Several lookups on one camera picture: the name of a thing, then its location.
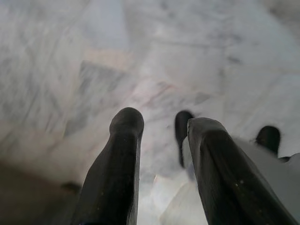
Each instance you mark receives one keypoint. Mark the black robot right foot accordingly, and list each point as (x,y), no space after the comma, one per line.
(268,138)

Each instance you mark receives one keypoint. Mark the grey robot left leg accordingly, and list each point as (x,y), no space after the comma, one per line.
(272,180)

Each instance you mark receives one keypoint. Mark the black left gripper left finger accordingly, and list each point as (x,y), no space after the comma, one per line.
(114,168)

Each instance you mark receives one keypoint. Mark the black robot left foot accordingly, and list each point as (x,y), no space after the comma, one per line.
(181,125)

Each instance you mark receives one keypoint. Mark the black robot foot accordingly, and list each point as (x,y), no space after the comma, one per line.
(181,125)
(268,138)

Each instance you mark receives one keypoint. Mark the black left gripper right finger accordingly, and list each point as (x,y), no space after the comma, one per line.
(222,178)

